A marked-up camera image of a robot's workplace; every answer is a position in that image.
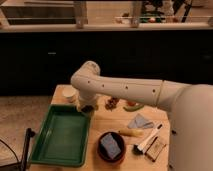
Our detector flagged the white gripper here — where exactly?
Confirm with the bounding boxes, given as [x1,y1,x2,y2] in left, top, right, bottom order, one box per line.
[77,96,97,111]

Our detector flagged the dark green cup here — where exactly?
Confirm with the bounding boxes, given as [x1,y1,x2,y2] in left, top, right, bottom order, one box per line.
[81,106,94,115]

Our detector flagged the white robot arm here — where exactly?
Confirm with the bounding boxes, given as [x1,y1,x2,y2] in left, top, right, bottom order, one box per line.
[71,61,213,171]

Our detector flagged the green plastic tray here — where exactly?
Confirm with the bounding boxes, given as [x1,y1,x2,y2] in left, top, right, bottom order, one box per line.
[30,105,90,167]

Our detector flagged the brown toy food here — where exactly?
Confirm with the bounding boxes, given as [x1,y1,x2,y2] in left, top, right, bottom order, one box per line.
[105,97,119,110]

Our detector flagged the white cup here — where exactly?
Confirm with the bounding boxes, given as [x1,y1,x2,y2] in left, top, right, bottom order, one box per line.
[62,86,77,103]

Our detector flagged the red tomato toy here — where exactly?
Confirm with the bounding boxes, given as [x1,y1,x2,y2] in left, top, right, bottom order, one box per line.
[127,101,136,107]

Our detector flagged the blue sponge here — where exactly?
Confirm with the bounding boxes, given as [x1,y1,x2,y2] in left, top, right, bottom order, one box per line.
[100,133,121,160]

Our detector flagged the dark red bowl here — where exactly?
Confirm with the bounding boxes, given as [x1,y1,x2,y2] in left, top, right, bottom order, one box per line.
[97,132,126,165]

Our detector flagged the yellow banana toy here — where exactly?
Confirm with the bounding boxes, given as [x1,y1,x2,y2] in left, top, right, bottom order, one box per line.
[118,129,143,137]

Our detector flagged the blue grey cloth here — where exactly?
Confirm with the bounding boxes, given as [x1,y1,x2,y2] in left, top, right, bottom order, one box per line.
[128,114,154,129]

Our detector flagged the small wooden box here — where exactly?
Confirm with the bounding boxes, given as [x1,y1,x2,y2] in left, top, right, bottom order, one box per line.
[145,137,166,162]

